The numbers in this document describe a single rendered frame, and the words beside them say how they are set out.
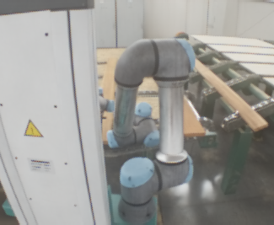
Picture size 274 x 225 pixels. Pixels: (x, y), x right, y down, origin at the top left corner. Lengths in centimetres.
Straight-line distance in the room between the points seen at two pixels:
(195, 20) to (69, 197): 766
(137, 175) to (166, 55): 39
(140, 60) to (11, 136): 42
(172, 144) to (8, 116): 52
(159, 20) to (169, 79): 714
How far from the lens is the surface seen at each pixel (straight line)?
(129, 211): 90
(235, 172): 239
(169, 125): 78
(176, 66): 73
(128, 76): 71
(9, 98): 61
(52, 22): 50
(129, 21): 716
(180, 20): 797
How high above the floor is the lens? 176
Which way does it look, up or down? 26 degrees down
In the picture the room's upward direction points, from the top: straight up
